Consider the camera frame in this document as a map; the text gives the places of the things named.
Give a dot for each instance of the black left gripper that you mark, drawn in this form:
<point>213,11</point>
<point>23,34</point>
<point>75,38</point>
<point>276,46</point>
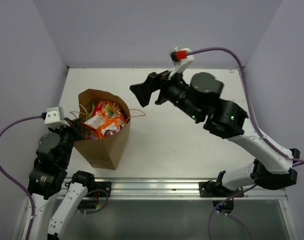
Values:
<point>75,126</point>

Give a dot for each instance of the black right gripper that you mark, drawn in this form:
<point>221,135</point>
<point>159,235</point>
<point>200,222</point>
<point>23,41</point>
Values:
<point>153,82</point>

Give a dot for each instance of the purple candy packet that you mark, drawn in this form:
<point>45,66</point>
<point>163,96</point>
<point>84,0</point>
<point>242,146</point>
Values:
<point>90,136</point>

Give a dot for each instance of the green small snack packet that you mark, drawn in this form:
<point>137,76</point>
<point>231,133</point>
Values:
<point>90,113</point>

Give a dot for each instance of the orange white snack packet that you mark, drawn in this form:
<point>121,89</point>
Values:
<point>97,123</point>

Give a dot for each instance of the brown paper bag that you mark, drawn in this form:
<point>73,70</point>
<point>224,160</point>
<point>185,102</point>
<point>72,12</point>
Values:
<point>104,153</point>

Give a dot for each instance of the red snack packet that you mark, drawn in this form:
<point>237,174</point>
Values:
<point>107,109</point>

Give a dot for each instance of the pink small snack packet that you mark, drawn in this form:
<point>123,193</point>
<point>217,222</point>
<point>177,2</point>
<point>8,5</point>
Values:
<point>109,132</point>

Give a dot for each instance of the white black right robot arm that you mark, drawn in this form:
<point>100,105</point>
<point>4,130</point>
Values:
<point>271,169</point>

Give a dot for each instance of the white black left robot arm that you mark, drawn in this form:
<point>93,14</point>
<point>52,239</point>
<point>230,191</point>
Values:
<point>53,200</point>

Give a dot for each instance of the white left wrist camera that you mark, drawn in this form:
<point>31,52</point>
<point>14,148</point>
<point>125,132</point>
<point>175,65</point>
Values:
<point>55,118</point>

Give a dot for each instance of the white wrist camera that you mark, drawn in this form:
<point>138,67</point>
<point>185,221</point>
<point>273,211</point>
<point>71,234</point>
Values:
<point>55,118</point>
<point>181,59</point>

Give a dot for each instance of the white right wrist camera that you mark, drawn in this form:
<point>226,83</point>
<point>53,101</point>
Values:
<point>181,59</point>

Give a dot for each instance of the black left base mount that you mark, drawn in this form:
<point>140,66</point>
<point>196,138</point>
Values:
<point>98,198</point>

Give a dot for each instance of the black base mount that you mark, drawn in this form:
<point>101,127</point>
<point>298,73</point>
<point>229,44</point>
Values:
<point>98,198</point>
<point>210,189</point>

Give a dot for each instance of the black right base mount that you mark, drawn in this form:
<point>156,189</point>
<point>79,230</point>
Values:
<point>210,189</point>

